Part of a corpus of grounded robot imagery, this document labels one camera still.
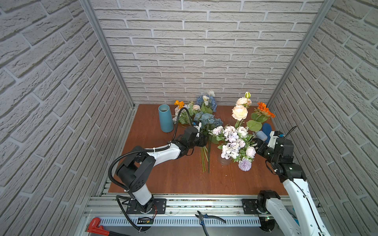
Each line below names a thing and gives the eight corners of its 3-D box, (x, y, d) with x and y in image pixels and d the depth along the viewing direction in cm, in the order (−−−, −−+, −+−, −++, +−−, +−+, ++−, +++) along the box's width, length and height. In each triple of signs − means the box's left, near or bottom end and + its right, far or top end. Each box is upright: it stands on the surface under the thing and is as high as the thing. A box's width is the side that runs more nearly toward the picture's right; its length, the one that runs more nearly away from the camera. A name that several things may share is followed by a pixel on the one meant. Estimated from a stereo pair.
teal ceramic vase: (161, 132, 102) (156, 114, 87) (163, 122, 108) (159, 104, 93) (172, 132, 102) (169, 115, 87) (174, 122, 108) (171, 104, 93)
